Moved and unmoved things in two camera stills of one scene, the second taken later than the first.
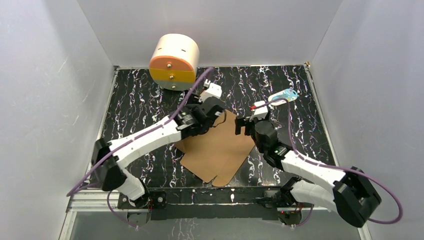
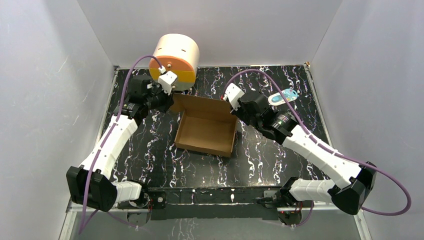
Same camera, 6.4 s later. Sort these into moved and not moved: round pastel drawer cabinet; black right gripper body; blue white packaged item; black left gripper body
Moved: black right gripper body; black left gripper body
Not moved: round pastel drawer cabinet; blue white packaged item
